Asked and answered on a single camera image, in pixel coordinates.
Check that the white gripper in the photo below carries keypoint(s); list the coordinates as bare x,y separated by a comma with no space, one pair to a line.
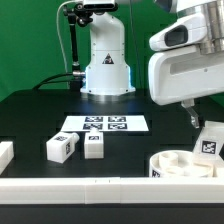
178,71

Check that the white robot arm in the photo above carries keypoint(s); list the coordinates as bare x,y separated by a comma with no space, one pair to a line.
108,74

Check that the white fiducial marker sheet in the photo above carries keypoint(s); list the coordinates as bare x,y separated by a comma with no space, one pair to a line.
135,123

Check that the white U-shaped fence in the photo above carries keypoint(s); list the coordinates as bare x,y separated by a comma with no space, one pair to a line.
105,190

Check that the white camera on mount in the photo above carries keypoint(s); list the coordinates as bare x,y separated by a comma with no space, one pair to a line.
99,4

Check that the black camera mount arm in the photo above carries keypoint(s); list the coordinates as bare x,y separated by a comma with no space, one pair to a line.
76,16

